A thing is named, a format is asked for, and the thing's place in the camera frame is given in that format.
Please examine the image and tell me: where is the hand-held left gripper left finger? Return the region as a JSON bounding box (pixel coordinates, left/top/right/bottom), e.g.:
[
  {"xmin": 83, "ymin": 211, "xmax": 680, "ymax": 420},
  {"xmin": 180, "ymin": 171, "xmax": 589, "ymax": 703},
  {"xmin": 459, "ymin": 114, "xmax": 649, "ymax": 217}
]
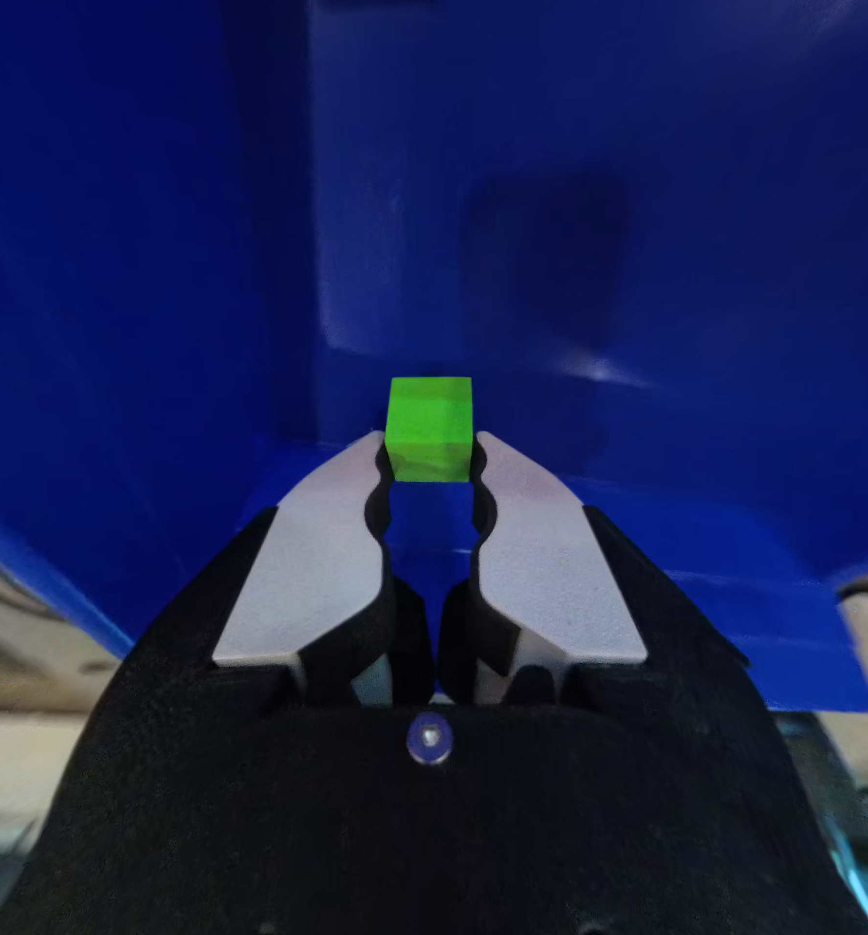
[{"xmin": 212, "ymin": 431, "xmax": 435, "ymax": 706}]

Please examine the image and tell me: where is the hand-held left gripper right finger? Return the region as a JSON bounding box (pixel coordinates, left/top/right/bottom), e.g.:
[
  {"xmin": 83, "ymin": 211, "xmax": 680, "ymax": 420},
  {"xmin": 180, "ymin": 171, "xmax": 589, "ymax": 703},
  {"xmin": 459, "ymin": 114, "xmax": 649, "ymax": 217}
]
[{"xmin": 437, "ymin": 431, "xmax": 648, "ymax": 706}]

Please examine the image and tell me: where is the green wooden cube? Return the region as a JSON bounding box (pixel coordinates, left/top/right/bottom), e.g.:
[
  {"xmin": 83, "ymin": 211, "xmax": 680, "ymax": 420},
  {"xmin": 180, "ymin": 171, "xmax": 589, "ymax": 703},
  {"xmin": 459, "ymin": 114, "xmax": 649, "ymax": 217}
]
[{"xmin": 386, "ymin": 377, "xmax": 473, "ymax": 483}]

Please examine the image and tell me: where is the blue plastic bin with cubes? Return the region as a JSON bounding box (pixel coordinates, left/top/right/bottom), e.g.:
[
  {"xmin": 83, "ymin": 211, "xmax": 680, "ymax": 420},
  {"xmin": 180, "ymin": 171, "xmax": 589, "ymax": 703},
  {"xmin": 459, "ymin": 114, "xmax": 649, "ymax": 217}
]
[{"xmin": 0, "ymin": 0, "xmax": 868, "ymax": 713}]

